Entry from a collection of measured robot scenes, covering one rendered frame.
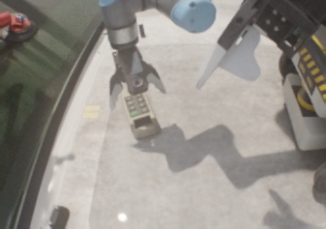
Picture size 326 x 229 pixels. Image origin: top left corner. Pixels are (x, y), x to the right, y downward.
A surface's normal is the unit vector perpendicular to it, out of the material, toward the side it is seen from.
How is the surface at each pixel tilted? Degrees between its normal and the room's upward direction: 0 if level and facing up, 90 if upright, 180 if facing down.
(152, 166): 0
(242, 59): 57
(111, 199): 0
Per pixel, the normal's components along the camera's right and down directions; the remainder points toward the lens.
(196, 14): 0.43, 0.63
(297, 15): -0.59, 0.59
